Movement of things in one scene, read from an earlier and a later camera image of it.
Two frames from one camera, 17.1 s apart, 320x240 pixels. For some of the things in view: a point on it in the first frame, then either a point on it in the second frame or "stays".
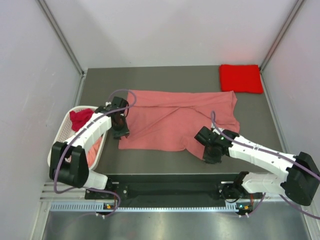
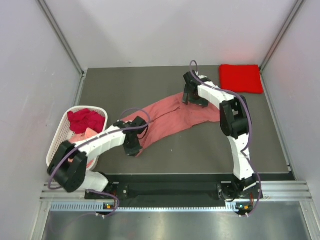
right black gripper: x=209 y=159 -> x=201 y=102
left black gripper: x=124 y=131 -> x=134 y=151
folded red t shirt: x=241 y=78 stays
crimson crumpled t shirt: x=79 y=117 stays
